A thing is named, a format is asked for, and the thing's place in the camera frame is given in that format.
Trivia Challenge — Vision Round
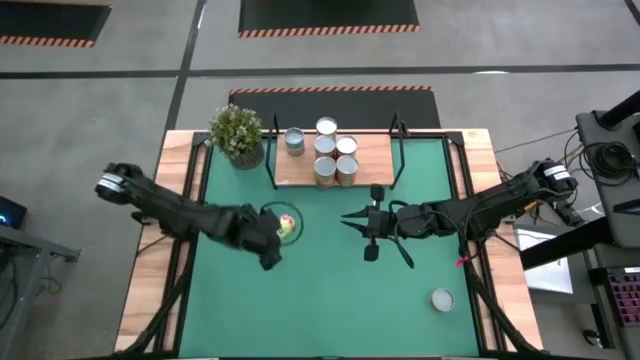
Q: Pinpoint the wooden shelf with black frame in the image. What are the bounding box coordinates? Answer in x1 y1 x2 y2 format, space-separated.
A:
263 110 409 193

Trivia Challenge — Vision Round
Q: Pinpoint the black aluminium table frame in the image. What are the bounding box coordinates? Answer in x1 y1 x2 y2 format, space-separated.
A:
113 129 546 360

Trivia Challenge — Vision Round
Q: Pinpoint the short tin can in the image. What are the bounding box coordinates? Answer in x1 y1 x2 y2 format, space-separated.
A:
430 287 457 314

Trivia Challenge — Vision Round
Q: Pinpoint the white sheet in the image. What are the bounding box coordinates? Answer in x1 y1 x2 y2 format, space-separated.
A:
514 229 575 295

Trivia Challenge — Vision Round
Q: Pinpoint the coiled black cable bundle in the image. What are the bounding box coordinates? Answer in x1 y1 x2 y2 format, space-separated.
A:
582 141 639 181

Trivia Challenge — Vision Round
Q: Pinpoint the potted plant with white flowers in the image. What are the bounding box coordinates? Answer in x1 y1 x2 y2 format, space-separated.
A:
206 103 266 171

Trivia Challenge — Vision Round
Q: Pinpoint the green table mat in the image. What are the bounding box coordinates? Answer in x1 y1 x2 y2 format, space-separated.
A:
178 137 481 358

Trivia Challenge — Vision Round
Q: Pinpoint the black backlit keyboard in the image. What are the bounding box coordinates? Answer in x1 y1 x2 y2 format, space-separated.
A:
606 267 640 327

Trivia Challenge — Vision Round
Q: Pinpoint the flat computer monitor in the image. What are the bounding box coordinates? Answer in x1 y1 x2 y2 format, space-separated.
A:
597 89 640 130

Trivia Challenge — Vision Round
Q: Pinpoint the grey computer desk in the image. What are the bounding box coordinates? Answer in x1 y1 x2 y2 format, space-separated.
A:
519 109 640 271

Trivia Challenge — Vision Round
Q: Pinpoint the grey metal side table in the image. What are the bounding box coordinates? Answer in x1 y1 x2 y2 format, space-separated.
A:
0 223 82 346

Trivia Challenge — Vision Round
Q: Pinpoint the dark screen with blue light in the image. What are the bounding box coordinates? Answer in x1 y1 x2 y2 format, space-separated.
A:
0 195 28 230

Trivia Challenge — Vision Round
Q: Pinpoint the green labelled tin can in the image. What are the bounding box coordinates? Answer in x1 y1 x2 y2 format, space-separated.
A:
283 126 306 158

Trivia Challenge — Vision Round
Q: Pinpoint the black power strip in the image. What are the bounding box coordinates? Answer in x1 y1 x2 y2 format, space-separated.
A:
558 202 585 229

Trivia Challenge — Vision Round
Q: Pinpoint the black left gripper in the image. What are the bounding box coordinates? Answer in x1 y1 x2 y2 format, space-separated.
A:
232 203 285 272

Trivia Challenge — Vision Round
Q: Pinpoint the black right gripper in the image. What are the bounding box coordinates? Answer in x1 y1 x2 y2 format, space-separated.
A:
340 183 401 263

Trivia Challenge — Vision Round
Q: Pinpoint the black hazard-striped floor mat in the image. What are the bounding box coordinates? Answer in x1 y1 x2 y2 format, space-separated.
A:
0 0 113 49
228 85 442 132
237 0 422 40

